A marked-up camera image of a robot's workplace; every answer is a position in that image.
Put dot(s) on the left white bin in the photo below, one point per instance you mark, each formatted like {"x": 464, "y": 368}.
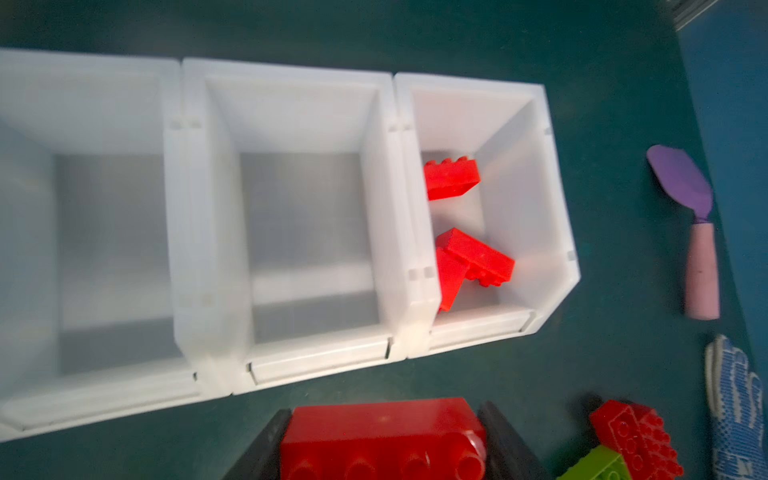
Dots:
{"x": 100, "y": 312}

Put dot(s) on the middle white bin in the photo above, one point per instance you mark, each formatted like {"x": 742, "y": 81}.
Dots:
{"x": 306, "y": 256}

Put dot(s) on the green lego brick right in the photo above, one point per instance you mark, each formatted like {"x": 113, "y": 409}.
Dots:
{"x": 601, "y": 463}

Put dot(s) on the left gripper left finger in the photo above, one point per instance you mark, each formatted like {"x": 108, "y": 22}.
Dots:
{"x": 261, "y": 460}

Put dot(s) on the white bin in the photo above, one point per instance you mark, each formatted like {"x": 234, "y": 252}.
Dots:
{"x": 100, "y": 312}
{"x": 518, "y": 207}
{"x": 306, "y": 256}

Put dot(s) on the right white bin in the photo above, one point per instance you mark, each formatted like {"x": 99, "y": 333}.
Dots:
{"x": 518, "y": 207}

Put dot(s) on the red lego brick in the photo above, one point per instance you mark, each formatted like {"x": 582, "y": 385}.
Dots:
{"x": 450, "y": 178}
{"x": 452, "y": 271}
{"x": 486, "y": 265}
{"x": 420, "y": 439}
{"x": 638, "y": 433}

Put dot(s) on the blue white patterned glove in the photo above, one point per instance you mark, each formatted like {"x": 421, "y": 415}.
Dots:
{"x": 735, "y": 401}

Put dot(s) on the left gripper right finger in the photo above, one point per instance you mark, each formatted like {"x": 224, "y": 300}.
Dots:
{"x": 508, "y": 456}

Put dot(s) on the purple pink toy spatula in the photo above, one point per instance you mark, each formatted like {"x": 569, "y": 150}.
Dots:
{"x": 683, "y": 181}

